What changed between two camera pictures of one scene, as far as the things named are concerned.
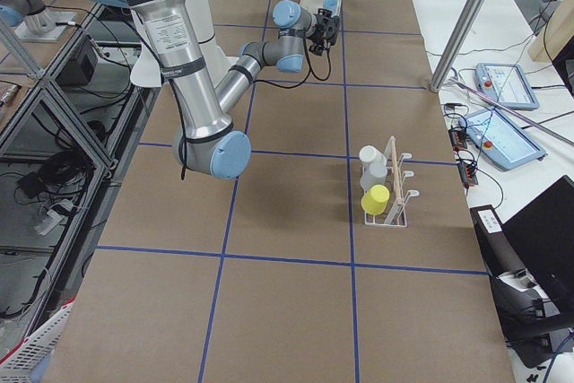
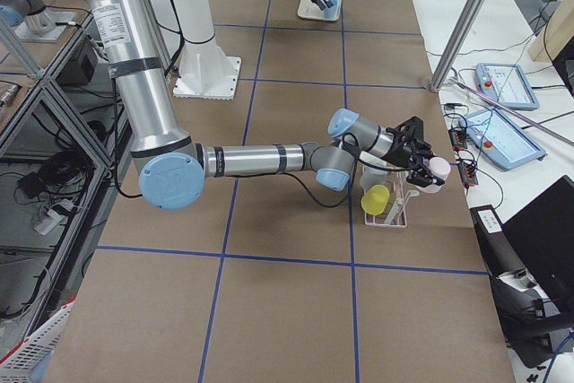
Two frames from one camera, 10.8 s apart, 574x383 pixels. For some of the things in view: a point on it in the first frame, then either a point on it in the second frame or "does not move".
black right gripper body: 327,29 to 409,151
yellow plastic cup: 375,201 does not move
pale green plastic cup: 369,153 does not move
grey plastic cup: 374,173 does not move
